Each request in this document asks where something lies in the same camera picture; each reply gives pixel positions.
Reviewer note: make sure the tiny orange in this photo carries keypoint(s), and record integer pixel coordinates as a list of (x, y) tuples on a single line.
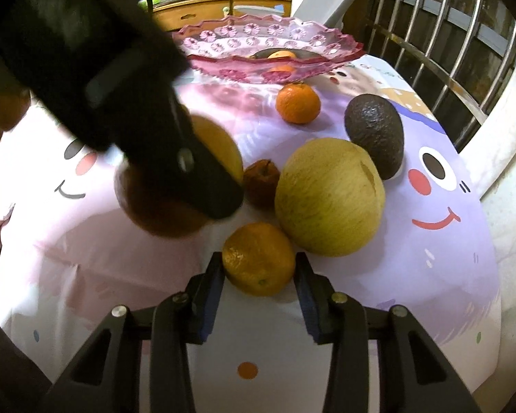
[(281, 55)]

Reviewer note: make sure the pink glass fruit plate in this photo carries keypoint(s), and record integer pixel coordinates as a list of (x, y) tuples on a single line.
[(241, 36)]

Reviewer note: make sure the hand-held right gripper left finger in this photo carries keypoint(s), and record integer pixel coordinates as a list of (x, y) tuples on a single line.
[(210, 297)]

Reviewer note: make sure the wooden desk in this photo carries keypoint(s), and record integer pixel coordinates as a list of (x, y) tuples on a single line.
[(185, 15)]

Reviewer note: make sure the yellow melon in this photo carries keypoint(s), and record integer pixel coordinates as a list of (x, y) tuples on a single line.
[(327, 198)]

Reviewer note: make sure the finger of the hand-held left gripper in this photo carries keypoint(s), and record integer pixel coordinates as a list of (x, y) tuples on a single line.
[(198, 172)]

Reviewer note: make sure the metal railing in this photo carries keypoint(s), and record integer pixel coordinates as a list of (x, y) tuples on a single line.
[(417, 30)]

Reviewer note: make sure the large orange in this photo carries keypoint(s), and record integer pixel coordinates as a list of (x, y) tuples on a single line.
[(258, 258)]

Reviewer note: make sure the dark avocado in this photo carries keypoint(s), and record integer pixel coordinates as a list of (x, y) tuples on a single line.
[(374, 133)]

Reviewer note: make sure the small mandarin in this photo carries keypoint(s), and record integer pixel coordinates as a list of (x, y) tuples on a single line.
[(298, 103)]

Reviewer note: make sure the dark red wrinkled apple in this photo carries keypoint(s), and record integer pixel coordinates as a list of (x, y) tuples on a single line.
[(262, 183)]

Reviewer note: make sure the person's left hand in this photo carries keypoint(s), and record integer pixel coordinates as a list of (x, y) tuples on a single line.
[(4, 112)]

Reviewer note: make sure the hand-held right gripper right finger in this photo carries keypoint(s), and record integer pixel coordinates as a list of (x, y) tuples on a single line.
[(305, 301)]

